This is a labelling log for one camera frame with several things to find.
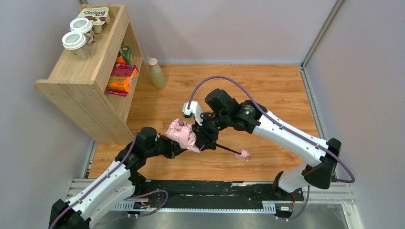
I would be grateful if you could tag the white lidded jar rear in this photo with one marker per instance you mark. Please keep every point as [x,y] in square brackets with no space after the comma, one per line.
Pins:
[84,26]

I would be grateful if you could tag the green carton on shelf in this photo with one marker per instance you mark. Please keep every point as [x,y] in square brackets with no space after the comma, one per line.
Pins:
[125,55]

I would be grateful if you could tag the orange pink snack box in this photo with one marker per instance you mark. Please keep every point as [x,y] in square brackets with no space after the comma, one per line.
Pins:
[121,79]

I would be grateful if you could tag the wooden shelf unit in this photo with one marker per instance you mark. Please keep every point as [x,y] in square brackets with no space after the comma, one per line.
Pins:
[77,87]

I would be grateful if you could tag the white lidded jar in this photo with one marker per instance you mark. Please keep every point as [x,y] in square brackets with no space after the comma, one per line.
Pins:
[75,42]
[84,26]

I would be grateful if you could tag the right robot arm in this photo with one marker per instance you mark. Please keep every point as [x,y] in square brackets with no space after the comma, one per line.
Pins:
[318,154]

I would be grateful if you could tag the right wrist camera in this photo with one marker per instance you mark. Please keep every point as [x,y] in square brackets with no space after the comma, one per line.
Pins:
[193,110]

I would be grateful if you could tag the white lidded jar front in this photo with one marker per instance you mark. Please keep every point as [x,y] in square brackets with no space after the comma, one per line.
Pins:
[75,42]

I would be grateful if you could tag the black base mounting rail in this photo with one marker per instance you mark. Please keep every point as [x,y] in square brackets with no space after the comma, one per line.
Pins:
[211,197]

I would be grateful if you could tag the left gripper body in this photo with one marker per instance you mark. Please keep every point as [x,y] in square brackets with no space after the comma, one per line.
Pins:
[172,149]

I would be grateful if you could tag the pink folding umbrella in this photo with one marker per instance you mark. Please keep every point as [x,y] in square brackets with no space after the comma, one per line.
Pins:
[181,132]

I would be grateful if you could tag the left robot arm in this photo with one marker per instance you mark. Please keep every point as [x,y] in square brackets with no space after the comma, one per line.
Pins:
[119,181]

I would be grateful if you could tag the green squeeze bottle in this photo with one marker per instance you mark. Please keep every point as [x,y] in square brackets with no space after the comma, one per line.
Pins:
[156,73]

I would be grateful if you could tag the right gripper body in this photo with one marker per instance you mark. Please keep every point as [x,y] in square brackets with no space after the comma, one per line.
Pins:
[206,133]

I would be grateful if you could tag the Chobani yogurt pack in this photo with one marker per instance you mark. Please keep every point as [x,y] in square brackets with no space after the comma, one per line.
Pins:
[97,16]

